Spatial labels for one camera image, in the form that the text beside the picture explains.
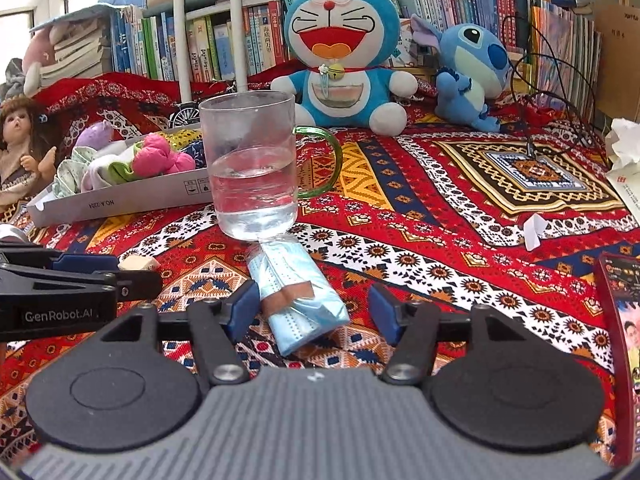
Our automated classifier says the white cardboard box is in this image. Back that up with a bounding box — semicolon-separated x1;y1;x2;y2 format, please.
27;127;217;229

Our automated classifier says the green floral scrunchie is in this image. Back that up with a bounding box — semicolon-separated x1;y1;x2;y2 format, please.
54;145;97;197

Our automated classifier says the brown cardboard box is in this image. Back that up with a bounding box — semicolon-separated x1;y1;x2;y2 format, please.
591;1;640;122

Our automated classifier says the row of blue-spined books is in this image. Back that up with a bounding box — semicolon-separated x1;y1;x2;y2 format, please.
394;0;532;57

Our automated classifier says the stack of lying books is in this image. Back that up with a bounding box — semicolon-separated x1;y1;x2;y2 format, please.
29;24;114;82

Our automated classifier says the crumpled white tissue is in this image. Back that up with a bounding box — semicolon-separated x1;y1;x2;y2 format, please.
604;117;640;172

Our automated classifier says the row of thin magazines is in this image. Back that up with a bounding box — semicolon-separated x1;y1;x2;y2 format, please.
526;0;604;122

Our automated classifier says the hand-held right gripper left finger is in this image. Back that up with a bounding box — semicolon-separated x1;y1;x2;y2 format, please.
106;279;262;387

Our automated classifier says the long-haired doll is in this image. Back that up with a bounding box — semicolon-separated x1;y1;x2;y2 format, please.
0;97;59;207

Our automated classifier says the blue face mask pack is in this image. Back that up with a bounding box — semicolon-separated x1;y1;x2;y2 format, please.
247;241;351;359

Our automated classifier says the pink scrunchie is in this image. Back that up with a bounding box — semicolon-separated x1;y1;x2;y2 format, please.
131;132;197;179

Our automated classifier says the black cable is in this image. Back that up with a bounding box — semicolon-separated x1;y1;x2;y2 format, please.
501;14;614;172

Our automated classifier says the white pole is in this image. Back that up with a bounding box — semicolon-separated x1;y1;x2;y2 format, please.
171;0;195;104
229;0;249;94

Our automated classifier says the window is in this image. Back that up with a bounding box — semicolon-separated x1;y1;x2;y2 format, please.
0;0;162;57

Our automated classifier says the blue big-eared plush toy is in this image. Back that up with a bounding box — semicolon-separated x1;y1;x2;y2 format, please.
409;14;514;134

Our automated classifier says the white paper slip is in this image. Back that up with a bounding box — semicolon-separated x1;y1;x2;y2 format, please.
521;213;549;252

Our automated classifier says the red patterned blanket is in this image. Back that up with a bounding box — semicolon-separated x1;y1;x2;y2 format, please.
0;72;640;472

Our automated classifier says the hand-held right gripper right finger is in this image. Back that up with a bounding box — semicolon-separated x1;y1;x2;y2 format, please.
369;284;527;387

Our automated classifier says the pink plush toy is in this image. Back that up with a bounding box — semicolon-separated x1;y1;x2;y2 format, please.
22;29;57;97

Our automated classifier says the white red-printed box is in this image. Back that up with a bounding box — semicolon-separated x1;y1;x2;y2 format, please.
606;164;640;232

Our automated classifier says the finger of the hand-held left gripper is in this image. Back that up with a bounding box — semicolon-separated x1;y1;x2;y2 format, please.
0;265;164;303
0;245;120;274

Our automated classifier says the blue white cat plush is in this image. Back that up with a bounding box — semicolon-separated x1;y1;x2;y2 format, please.
269;0;419;136

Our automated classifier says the blue folder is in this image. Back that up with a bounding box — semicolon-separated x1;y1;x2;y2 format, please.
29;3;132;32

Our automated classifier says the miniature black bicycle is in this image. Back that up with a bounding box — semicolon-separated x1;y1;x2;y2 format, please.
169;102;202;129

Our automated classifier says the grey cloth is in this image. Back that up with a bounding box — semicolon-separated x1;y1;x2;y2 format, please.
0;57;32;104

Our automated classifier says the small beige block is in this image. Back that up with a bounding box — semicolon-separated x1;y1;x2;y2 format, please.
118;254;160;274

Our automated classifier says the pink white sock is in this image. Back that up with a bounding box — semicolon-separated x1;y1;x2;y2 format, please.
80;154;127;194

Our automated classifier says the row of upright books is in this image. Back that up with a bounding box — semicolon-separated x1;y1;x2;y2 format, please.
109;0;302;84

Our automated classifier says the purple plush toy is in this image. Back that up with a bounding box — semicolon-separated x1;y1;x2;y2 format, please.
74;120;124;154

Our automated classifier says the glass cup with green handle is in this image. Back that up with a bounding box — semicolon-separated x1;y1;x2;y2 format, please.
198;90;344;242

